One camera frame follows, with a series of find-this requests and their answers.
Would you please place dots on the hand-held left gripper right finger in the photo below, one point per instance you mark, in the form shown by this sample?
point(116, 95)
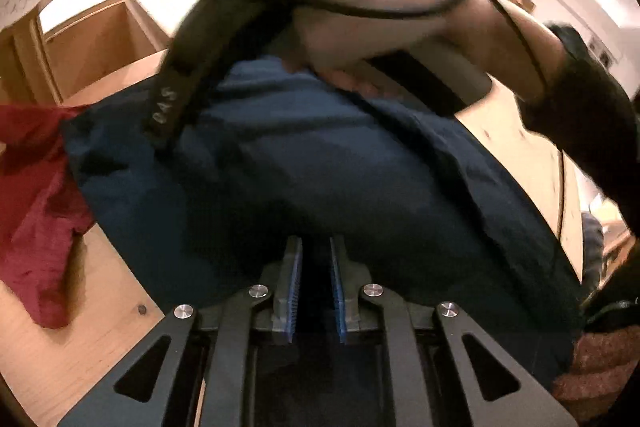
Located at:
point(338, 292)

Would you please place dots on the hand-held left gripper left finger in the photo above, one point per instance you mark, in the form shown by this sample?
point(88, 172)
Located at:
point(295, 287)

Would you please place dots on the navy blue sweatshirt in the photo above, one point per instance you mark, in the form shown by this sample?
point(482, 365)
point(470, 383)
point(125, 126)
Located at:
point(300, 187)

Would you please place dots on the person's right forearm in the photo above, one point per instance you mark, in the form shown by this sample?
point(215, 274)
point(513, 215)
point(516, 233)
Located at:
point(575, 107)

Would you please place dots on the wooden cabinet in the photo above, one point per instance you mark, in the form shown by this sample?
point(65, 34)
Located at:
point(100, 42)

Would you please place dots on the person's right hand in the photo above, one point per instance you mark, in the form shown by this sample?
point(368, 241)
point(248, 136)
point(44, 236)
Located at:
point(380, 37)

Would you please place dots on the dark red garment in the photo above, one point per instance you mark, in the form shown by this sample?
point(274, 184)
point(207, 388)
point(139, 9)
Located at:
point(35, 207)

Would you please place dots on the brown knit cloth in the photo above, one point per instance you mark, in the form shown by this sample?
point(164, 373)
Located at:
point(600, 377)

